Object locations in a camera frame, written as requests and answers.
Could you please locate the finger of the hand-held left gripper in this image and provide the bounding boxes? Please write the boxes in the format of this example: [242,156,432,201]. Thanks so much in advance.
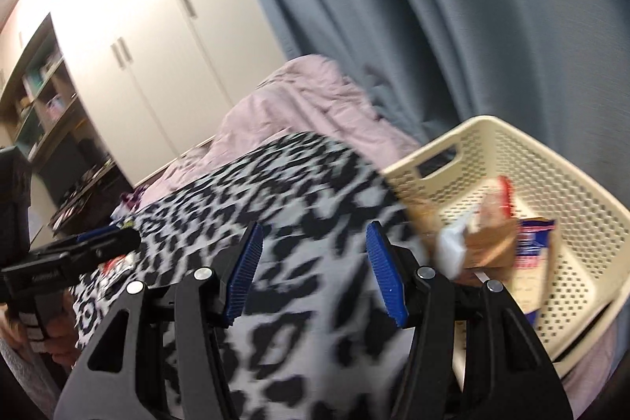
[27,228,142,276]
[69,224,124,244]

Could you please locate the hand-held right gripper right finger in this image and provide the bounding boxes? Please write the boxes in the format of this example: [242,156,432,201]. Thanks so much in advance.
[365,220,574,420]

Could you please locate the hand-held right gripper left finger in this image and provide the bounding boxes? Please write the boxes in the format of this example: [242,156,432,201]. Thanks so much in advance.
[56,222,265,420]

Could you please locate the brown red snack packet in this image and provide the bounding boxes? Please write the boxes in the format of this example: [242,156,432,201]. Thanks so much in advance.
[465,176,523,270]

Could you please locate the blue red snack packet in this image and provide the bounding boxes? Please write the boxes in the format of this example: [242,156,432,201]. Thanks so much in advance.
[512,217,557,315]

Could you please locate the cream perforated plastic basket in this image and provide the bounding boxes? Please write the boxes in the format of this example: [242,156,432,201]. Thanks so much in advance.
[381,115,630,364]

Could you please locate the person's left hand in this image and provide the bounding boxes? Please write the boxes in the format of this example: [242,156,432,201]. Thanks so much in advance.
[0,292,85,369]

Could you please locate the small red packet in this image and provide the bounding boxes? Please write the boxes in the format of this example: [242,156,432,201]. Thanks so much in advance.
[100,254,137,277]

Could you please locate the dark low cabinet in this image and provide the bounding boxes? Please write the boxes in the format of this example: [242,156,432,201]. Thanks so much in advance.
[30,139,123,235]

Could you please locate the purple cloth item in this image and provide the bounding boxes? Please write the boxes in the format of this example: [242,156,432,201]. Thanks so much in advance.
[117,185,147,210]

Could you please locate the wooden open shelf unit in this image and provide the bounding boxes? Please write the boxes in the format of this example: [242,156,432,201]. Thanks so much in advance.
[0,13,119,234]

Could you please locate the black white leopard print blanket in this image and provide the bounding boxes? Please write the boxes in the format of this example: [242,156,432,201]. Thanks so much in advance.
[64,130,471,420]

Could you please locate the teal storage box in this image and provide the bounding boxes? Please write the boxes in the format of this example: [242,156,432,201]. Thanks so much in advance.
[20,56,56,98]

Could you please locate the white wardrobe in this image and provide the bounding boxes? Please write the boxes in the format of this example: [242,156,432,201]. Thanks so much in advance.
[0,0,290,188]

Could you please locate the pink duvet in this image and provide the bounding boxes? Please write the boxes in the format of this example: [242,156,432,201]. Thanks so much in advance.
[138,52,425,207]

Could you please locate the pink cloth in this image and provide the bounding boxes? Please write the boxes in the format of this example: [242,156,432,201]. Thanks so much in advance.
[558,326,618,418]

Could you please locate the grey blue curtain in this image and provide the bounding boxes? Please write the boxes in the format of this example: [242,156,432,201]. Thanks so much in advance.
[219,0,630,226]

